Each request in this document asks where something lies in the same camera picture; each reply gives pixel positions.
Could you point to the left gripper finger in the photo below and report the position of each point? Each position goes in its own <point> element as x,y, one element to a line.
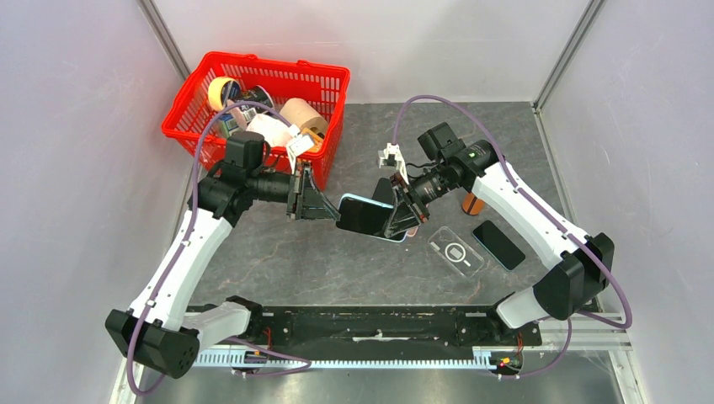
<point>317,213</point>
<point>315,202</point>

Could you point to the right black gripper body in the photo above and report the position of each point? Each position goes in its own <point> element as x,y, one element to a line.
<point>420,199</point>

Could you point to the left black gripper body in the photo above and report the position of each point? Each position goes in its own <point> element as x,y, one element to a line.
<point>294,199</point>

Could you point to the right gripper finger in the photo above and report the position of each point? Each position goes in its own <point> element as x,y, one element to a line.
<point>400,189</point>
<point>404,218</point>

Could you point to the clear phone case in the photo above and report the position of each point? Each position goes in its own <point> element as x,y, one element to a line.
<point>458,254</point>

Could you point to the black phone teal edge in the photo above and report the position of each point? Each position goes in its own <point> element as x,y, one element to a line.
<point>503,250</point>

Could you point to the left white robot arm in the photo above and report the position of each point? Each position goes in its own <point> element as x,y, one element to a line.
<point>155,331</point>

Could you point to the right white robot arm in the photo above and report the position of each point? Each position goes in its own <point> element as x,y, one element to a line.
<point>578,264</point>

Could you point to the orange small box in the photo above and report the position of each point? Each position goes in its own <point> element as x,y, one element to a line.
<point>315,137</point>

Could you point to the orange bottle blue cap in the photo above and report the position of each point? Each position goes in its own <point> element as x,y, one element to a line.
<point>472,205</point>

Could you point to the white paper roll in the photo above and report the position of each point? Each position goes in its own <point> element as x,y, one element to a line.
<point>274,131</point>

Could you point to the beige tape roll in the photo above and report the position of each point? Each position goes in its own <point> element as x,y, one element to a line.
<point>300,113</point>

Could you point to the blue small box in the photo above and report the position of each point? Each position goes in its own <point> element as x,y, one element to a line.
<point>226,126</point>

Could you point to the dark printed can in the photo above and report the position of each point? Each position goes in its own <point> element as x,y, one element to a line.
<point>244,114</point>

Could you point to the yellow tape roll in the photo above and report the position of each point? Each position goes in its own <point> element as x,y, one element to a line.
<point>221,91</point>

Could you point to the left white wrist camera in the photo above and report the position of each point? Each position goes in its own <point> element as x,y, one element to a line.
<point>297,146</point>

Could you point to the white toothed cable duct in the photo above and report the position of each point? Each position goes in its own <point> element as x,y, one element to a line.
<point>239,358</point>

